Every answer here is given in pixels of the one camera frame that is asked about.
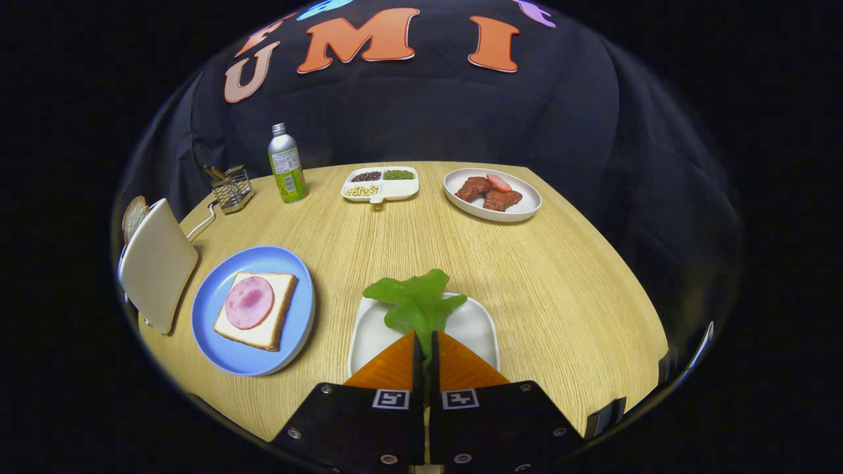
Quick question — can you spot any blue round plate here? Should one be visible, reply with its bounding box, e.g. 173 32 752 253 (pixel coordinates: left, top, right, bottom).
191 246 316 377

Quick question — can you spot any white toaster cable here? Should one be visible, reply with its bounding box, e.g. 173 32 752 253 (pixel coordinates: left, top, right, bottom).
186 201 219 243

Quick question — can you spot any white bread slice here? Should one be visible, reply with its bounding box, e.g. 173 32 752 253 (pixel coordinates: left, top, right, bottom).
213 271 300 353

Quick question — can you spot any pink ham slice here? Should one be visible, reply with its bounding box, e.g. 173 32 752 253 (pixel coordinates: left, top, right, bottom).
225 276 275 330

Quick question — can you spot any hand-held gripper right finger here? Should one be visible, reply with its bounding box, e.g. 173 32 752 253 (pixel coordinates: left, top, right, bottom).
428 330 587 474

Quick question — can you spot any white divided dish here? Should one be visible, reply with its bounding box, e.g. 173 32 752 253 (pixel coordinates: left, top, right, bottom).
340 166 420 205

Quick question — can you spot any silver bottle with green label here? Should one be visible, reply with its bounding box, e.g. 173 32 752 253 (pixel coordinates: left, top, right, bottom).
267 122 309 205

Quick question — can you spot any white oval plate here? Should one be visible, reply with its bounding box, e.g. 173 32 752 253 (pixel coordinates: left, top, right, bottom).
443 168 543 223

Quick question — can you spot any white toaster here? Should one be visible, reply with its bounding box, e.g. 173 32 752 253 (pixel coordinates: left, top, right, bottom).
117 197 199 335

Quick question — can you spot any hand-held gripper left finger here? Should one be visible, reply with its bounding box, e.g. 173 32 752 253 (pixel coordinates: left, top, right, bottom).
271 330 427 474

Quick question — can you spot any green lettuce leaf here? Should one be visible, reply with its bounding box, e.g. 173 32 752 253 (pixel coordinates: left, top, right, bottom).
363 269 468 359

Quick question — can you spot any white square plate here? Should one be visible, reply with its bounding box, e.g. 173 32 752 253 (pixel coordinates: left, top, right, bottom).
347 292 501 379

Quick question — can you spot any brown meat piece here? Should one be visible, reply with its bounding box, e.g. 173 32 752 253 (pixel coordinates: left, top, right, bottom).
483 190 524 212
454 176 493 202

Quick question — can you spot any metal wire utensil holder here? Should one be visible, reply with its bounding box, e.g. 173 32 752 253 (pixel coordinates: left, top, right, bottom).
209 165 255 215

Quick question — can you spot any brown toast slice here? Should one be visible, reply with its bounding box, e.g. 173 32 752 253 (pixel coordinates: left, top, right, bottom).
122 196 151 244

